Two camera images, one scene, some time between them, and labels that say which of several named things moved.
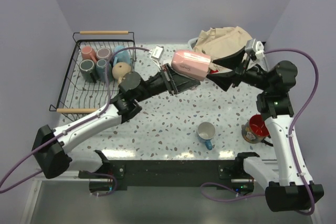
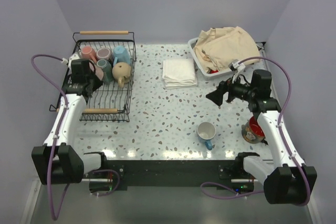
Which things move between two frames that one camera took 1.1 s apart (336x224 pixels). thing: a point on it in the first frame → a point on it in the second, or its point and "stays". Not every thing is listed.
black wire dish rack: (79, 98) stays
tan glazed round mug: (119, 69) stays
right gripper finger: (223, 80) → (216, 96)
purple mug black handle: (104, 53) stays
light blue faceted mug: (123, 56) stays
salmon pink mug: (88, 53) stays
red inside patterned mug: (254, 130) stays
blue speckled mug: (207, 131) stays
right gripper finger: (232, 61) → (222, 87)
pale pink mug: (191, 63) → (99, 72)
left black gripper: (177, 83) → (97, 82)
